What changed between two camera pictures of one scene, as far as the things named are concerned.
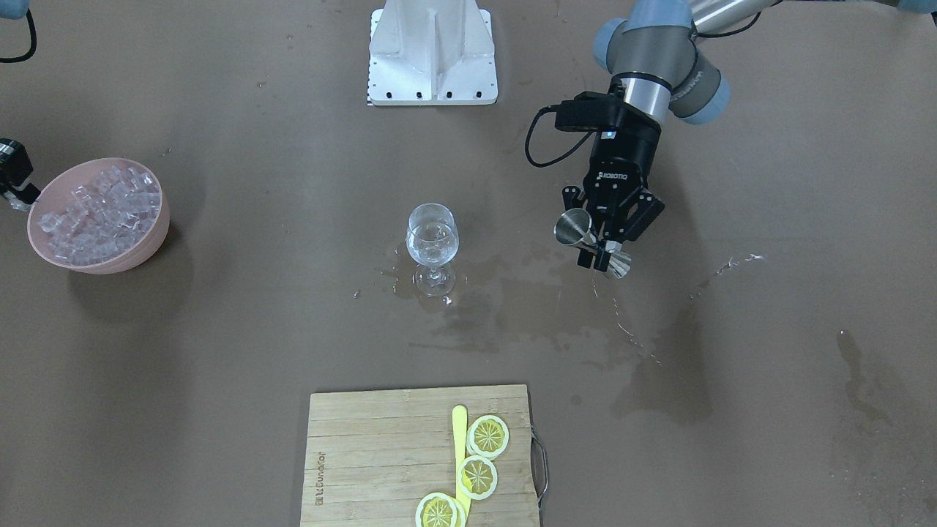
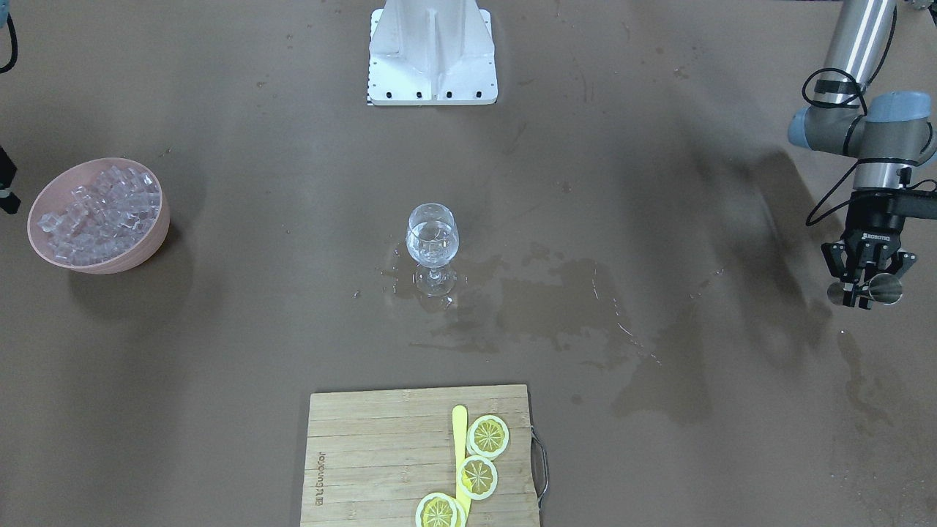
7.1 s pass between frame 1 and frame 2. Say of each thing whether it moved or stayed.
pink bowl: stayed
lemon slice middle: stayed
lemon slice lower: stayed
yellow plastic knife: stayed
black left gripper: moved
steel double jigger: moved
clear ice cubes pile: stayed
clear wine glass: stayed
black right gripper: moved
